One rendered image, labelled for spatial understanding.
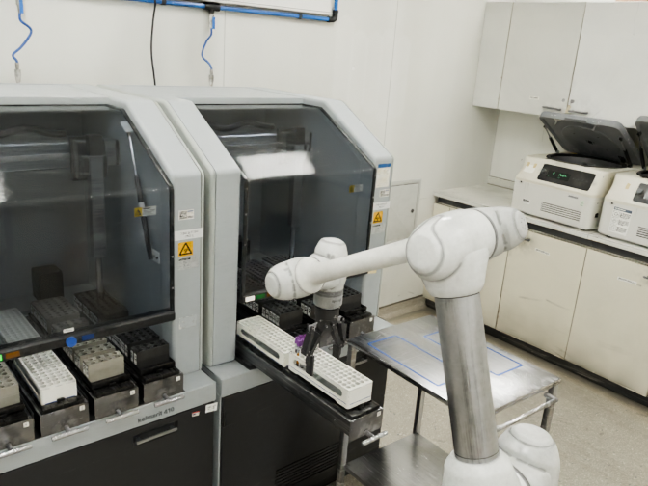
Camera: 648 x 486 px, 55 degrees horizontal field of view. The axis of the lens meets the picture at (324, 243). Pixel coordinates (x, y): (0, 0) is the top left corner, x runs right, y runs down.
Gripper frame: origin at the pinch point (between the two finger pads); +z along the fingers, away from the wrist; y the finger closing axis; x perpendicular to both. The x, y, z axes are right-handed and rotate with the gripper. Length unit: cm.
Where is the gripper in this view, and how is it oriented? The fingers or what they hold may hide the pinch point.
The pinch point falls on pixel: (322, 363)
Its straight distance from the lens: 203.0
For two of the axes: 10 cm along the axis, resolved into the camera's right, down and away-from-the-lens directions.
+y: 7.7, -1.4, 6.3
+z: -0.7, 9.5, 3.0
